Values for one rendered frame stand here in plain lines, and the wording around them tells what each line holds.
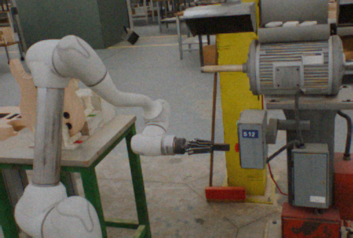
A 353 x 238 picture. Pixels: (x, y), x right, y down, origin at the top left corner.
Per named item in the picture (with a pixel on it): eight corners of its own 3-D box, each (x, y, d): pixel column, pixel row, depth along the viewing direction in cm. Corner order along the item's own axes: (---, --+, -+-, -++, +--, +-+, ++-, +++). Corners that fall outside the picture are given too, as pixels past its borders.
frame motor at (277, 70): (341, 85, 187) (343, 30, 179) (346, 105, 163) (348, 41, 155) (251, 86, 200) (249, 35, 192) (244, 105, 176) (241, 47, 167)
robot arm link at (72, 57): (114, 63, 149) (88, 61, 157) (87, 26, 137) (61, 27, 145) (96, 90, 143) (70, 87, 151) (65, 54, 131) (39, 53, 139)
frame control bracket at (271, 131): (278, 126, 180) (278, 118, 179) (275, 144, 163) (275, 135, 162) (269, 125, 181) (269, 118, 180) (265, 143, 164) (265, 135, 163)
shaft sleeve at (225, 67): (243, 72, 186) (243, 66, 187) (242, 70, 183) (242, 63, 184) (205, 73, 191) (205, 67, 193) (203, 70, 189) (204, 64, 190)
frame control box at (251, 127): (303, 160, 177) (302, 104, 169) (302, 185, 158) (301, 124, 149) (246, 157, 184) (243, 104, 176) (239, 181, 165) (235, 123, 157)
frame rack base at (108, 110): (116, 116, 237) (112, 87, 232) (105, 125, 224) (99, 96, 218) (76, 115, 246) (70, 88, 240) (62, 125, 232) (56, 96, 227)
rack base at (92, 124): (105, 125, 224) (102, 110, 221) (90, 137, 209) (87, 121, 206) (62, 124, 233) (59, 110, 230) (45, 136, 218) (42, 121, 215)
